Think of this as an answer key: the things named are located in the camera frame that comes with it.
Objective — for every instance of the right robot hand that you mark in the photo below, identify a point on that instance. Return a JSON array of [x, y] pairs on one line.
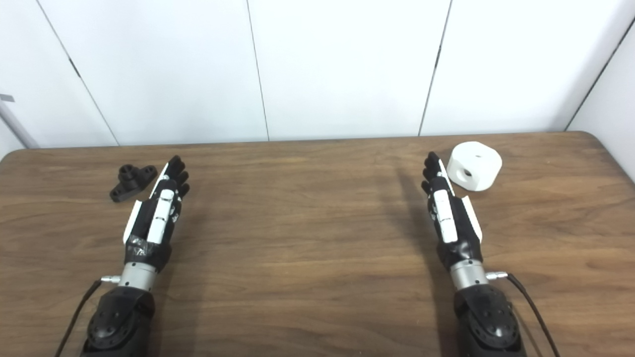
[[449, 218]]

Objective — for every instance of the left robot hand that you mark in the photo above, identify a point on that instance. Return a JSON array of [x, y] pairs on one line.
[[159, 218]]

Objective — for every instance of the black holder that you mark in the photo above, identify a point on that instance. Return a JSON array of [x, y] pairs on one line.
[[130, 182]]

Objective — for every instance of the white cube with holes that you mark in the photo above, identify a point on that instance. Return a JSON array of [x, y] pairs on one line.
[[478, 168]]

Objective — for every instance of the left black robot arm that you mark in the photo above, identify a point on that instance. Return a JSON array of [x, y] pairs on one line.
[[121, 312]]

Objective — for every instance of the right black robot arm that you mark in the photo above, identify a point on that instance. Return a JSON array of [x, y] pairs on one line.
[[488, 317]]

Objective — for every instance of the grey wall corner post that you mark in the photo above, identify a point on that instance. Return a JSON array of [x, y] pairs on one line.
[[15, 123]]

